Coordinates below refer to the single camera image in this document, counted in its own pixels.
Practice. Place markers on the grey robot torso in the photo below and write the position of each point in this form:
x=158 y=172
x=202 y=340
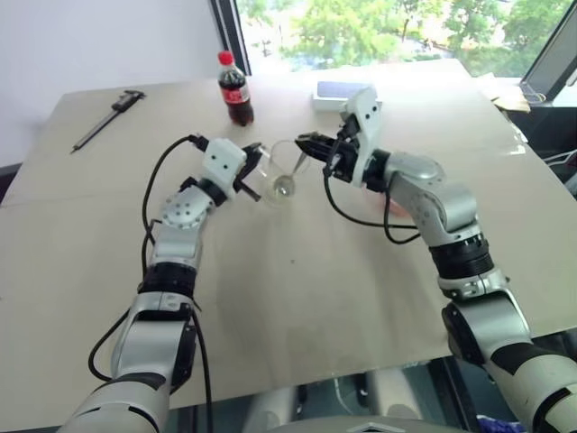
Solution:
x=369 y=426

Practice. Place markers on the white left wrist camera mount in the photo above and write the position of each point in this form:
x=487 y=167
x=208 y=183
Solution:
x=222 y=160

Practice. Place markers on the metal spoon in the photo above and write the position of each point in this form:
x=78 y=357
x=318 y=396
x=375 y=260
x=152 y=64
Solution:
x=285 y=184

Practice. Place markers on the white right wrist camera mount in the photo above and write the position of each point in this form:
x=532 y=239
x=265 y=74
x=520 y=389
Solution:
x=367 y=113

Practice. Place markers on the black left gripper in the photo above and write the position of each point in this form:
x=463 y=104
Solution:
x=250 y=164

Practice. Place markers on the dark laptop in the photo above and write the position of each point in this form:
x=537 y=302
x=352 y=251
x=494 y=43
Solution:
x=547 y=54

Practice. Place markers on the grey rounded shape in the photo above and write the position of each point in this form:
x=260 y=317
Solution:
x=396 y=392
x=270 y=403

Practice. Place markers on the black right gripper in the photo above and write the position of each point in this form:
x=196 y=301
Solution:
x=345 y=158

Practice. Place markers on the black window frame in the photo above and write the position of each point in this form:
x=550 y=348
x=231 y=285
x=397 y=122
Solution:
x=236 y=36

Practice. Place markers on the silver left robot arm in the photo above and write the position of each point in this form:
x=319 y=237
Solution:
x=173 y=252

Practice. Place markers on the cola bottle with red cap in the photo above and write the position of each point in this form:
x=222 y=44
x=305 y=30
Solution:
x=235 y=92

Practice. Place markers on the black digital caliper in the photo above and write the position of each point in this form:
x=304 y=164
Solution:
x=106 y=119

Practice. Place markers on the blue patterned cloth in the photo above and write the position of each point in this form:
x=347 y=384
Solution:
x=500 y=426

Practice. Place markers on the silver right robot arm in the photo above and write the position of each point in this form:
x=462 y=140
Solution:
x=451 y=203

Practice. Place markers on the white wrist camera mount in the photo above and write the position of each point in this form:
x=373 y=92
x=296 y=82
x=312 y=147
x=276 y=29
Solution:
x=222 y=160
x=367 y=113

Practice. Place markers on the white box with blue lid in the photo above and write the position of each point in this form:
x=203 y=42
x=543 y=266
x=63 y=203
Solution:
x=331 y=94

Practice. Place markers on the clear glass mug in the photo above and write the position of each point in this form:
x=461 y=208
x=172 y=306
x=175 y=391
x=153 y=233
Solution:
x=281 y=180

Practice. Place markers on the brown cardboard box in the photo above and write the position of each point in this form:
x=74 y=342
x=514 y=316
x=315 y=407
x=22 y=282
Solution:
x=511 y=101

